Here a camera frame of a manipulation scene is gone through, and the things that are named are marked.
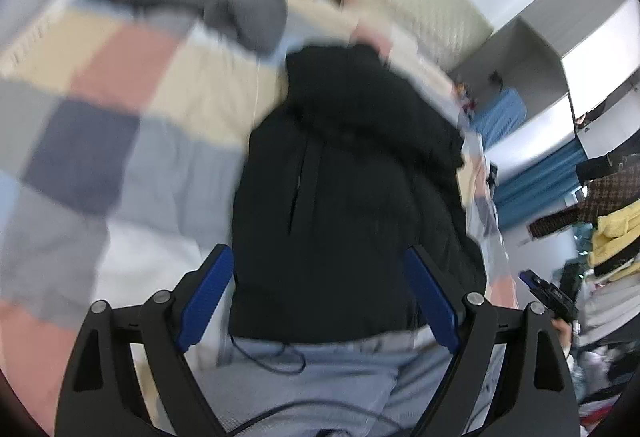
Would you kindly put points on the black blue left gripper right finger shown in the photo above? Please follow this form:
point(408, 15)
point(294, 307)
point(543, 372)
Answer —
point(534, 395)

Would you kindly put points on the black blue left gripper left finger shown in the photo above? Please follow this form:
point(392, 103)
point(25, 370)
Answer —
point(101, 394)

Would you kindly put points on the black puffer jacket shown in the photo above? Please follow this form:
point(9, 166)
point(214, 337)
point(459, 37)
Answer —
point(351, 169)

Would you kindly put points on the yellow jacket on rack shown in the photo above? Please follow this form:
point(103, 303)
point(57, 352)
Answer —
point(615, 241)

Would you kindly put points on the brown patterned garment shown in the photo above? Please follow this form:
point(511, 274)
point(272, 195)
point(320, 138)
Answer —
point(604, 195)

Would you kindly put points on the blue curtain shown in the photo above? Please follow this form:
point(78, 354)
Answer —
point(538, 186)

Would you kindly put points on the grey sweatpants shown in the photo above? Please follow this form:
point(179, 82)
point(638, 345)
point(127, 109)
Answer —
point(372, 388)

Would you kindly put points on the blue cloth on shelf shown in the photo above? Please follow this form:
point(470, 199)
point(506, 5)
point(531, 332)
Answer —
point(504, 114)

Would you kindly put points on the pastel patchwork bed quilt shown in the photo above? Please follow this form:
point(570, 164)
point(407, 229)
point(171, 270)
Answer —
point(123, 143)

